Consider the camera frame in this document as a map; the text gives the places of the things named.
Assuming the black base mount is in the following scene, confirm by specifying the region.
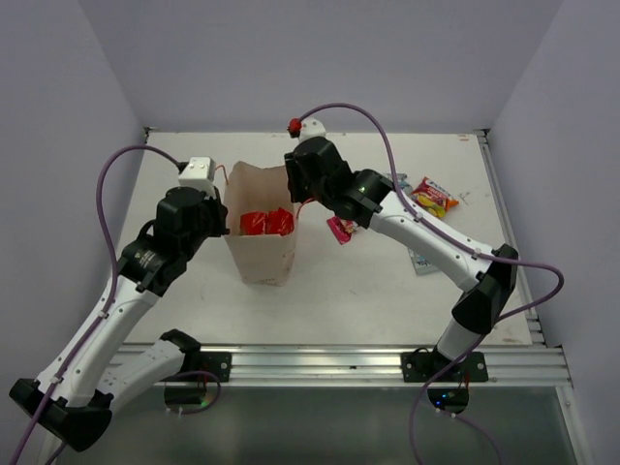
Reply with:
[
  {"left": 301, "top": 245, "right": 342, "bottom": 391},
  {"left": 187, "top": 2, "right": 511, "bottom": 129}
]
[
  {"left": 400, "top": 348, "right": 489, "bottom": 415},
  {"left": 164, "top": 351, "right": 233, "bottom": 415}
]

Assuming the aluminium front rail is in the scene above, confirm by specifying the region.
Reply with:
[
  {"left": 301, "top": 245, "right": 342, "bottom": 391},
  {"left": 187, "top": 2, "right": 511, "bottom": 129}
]
[{"left": 62, "top": 343, "right": 568, "bottom": 388}]

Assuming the pink small snack packet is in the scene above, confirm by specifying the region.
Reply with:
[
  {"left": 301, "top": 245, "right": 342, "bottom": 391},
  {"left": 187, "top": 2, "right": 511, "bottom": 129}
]
[{"left": 326, "top": 216, "right": 358, "bottom": 245}]

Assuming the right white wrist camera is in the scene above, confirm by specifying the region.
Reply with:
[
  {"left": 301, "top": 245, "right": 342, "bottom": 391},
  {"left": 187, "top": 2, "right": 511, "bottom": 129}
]
[{"left": 287, "top": 117, "right": 326, "bottom": 142}]

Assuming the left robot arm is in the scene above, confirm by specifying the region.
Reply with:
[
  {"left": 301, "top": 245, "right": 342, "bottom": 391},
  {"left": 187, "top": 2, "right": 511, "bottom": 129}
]
[{"left": 10, "top": 187, "right": 228, "bottom": 452}]

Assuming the printed bear paper bag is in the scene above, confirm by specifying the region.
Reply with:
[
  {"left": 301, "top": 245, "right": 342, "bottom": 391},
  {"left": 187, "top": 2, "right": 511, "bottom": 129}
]
[{"left": 224, "top": 162, "right": 298, "bottom": 286}]

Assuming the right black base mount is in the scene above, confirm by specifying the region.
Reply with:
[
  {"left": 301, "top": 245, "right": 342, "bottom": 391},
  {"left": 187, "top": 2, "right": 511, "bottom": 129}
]
[{"left": 400, "top": 348, "right": 489, "bottom": 415}]

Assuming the silver blue snack packet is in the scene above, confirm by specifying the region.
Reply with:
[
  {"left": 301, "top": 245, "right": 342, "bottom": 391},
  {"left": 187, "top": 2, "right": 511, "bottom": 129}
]
[{"left": 385, "top": 172, "right": 414, "bottom": 196}]

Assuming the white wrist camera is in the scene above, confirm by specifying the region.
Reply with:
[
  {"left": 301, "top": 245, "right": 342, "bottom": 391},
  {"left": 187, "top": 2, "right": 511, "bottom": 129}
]
[
  {"left": 287, "top": 117, "right": 326, "bottom": 142},
  {"left": 177, "top": 157, "right": 217, "bottom": 199}
]

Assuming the orange fruit candy bag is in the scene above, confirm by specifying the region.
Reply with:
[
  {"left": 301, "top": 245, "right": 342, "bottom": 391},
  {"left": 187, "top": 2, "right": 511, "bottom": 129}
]
[{"left": 411, "top": 176, "right": 459, "bottom": 218}]

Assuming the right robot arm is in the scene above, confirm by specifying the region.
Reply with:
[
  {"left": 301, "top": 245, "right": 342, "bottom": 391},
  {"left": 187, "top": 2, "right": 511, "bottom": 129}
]
[{"left": 284, "top": 137, "right": 518, "bottom": 381}]

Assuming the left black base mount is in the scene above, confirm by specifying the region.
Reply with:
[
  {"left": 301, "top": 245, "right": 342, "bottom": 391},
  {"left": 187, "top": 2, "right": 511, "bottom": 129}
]
[{"left": 164, "top": 351, "right": 233, "bottom": 415}]

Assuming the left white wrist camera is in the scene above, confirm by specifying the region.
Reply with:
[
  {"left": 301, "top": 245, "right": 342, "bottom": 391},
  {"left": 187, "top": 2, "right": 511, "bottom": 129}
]
[{"left": 177, "top": 157, "right": 217, "bottom": 199}]

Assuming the large red candy bag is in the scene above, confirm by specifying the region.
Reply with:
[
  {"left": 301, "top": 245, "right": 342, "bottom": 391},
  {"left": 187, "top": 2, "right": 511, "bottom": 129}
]
[{"left": 239, "top": 211, "right": 268, "bottom": 235}]

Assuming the silver blue flat packet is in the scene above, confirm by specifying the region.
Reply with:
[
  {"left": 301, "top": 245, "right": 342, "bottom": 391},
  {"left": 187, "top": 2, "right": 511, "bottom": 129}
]
[{"left": 408, "top": 249, "right": 438, "bottom": 276}]

